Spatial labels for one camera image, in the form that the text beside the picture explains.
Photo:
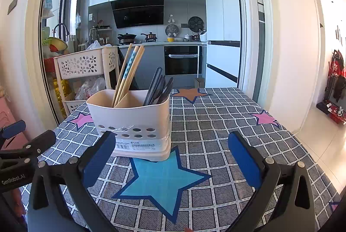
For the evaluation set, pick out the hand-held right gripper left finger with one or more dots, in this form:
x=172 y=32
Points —
x=98 y=159

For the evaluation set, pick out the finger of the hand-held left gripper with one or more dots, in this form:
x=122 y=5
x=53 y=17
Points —
x=13 y=128
x=35 y=144

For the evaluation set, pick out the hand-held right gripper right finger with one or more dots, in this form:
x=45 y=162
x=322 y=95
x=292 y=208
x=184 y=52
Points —
x=243 y=159

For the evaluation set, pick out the white plastic utensil holder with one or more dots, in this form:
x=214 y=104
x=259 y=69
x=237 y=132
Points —
x=140 y=115

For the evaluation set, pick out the dark metal spoon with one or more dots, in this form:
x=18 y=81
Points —
x=160 y=87
x=168 y=87
x=154 y=83
x=163 y=94

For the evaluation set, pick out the pink object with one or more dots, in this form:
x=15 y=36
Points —
x=8 y=118

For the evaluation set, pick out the grey checkered star tablecloth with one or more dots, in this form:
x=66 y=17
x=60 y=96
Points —
x=216 y=140

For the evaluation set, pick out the gold tinsel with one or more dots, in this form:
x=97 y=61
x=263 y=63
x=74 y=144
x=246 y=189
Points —
x=62 y=90

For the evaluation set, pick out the clear bag with red contents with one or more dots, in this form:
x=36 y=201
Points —
x=90 y=88

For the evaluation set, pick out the cardboard box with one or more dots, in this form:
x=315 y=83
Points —
x=199 y=83

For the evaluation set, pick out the white plastic storage cart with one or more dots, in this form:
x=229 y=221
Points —
x=78 y=64

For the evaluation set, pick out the colourful bowls stack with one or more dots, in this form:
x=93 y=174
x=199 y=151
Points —
x=55 y=44

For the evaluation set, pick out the steel kitchen faucet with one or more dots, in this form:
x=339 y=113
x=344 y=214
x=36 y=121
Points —
x=60 y=26

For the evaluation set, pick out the white plastic bag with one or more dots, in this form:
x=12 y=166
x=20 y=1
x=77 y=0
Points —
x=94 y=45

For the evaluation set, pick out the grey kitchen counter cabinet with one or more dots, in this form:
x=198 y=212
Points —
x=154 y=59

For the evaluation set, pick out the black built-in oven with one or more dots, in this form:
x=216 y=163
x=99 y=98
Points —
x=181 y=61

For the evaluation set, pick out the red black bag pile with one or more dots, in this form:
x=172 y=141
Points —
x=335 y=86

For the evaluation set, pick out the metal spice rack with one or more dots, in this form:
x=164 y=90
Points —
x=101 y=34

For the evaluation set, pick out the black wok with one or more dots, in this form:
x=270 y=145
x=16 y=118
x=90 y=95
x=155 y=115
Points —
x=127 y=37

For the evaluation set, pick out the lidded steel saucepan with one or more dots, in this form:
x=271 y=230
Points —
x=193 y=38

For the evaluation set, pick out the white refrigerator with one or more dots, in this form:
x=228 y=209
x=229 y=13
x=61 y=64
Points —
x=221 y=18

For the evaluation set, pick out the black round pan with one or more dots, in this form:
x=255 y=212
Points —
x=196 y=24

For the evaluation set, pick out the round steel lid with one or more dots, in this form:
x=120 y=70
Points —
x=171 y=30

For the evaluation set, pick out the black range hood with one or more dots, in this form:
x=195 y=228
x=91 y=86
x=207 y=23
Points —
x=137 y=11

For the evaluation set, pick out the grey wall panel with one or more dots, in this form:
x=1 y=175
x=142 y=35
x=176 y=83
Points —
x=13 y=5

